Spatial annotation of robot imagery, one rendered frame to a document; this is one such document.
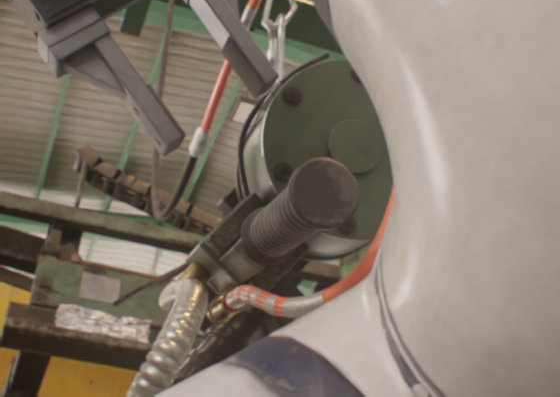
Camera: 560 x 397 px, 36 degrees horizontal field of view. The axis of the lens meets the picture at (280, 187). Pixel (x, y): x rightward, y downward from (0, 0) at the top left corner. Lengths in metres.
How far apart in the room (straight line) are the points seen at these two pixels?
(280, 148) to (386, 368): 0.42
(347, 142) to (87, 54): 0.22
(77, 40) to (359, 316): 0.33
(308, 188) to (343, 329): 0.23
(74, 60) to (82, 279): 1.13
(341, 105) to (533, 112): 0.50
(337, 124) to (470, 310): 0.47
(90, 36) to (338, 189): 0.18
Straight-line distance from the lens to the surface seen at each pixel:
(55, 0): 0.55
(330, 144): 0.66
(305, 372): 0.25
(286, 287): 0.80
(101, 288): 1.66
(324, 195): 0.49
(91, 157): 1.86
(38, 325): 1.60
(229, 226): 0.65
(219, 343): 0.76
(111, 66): 0.55
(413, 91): 0.20
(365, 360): 0.25
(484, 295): 0.20
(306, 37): 3.68
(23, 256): 1.77
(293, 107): 0.67
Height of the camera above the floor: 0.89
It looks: 41 degrees up
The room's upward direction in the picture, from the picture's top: straight up
